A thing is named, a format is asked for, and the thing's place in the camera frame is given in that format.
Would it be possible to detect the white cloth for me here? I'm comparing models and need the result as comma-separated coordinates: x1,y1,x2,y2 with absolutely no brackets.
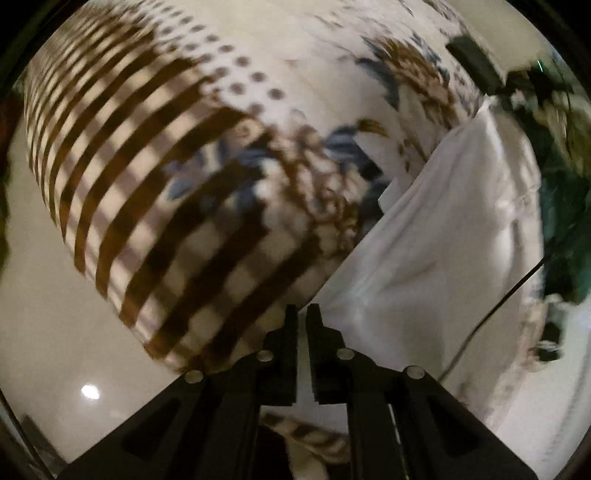
315,102,543,419

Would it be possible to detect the floral bed quilt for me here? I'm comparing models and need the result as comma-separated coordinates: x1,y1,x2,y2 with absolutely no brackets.
24,1,491,370

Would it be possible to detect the dark green velvet blanket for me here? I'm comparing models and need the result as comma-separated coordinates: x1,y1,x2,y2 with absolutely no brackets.
506,56,590,304

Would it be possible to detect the black cable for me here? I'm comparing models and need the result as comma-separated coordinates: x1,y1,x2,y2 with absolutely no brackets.
435,253,551,384

